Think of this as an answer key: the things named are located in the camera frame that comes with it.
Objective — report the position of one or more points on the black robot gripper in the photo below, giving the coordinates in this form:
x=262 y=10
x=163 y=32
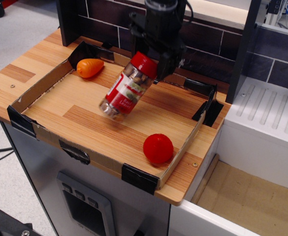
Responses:
x=158 y=29

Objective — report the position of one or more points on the basil bottle red lid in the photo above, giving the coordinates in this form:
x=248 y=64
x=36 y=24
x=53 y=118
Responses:
x=133 y=82

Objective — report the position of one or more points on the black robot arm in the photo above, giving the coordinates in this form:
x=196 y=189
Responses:
x=161 y=2

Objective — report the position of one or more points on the cardboard fence with black tape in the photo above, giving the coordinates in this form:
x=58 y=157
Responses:
x=62 y=109

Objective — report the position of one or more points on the orange toy carrot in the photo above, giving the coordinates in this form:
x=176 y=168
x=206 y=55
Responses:
x=87 y=68

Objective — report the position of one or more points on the red toy tomato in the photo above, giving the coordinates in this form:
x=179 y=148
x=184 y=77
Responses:
x=158 y=148

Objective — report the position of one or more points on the white toy sink unit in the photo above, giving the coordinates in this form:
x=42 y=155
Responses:
x=241 y=188

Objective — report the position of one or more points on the grey toy oven panel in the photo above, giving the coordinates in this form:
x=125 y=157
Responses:
x=91 y=210

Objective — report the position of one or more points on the dark grey right post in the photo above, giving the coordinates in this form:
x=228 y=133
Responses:
x=235 y=79

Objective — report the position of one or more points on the dark grey post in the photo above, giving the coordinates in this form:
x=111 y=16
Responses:
x=235 y=79
x=68 y=20

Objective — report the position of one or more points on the dark grey left post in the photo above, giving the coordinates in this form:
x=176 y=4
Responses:
x=68 y=20

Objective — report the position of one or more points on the black bracket with screw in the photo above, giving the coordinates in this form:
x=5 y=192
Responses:
x=9 y=226

